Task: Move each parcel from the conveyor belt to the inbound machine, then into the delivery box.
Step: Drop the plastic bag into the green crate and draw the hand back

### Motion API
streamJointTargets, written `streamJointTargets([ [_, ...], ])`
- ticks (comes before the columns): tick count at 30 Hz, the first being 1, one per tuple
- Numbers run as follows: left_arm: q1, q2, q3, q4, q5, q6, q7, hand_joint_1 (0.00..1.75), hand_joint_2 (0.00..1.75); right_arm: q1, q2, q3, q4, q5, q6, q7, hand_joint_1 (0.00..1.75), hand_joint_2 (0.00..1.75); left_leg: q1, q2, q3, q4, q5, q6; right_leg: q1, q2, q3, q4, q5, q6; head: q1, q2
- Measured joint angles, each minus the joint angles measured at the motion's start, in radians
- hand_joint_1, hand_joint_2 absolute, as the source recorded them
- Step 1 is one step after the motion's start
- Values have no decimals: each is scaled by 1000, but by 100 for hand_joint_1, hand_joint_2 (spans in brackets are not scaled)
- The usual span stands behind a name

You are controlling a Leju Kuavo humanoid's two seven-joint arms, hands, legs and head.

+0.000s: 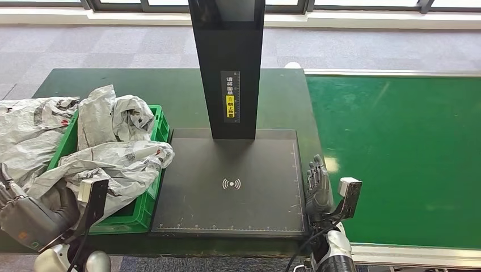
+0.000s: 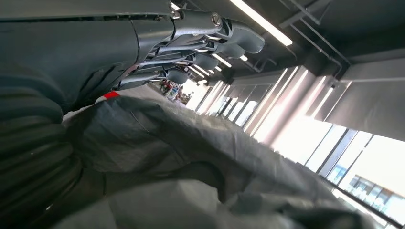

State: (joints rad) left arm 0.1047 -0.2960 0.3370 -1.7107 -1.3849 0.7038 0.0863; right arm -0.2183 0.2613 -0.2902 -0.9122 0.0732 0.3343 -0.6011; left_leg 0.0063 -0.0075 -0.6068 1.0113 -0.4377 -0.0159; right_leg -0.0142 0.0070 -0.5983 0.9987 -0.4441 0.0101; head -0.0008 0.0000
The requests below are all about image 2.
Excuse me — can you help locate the ceiling light strip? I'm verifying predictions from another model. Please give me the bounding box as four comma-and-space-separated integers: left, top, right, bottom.
229, 0, 294, 47

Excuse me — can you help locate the black ceiling pipe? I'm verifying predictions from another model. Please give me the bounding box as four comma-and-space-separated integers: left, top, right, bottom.
278, 0, 352, 81

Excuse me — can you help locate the grey parcel bag red splash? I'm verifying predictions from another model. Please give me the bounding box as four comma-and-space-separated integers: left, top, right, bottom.
52, 85, 382, 229

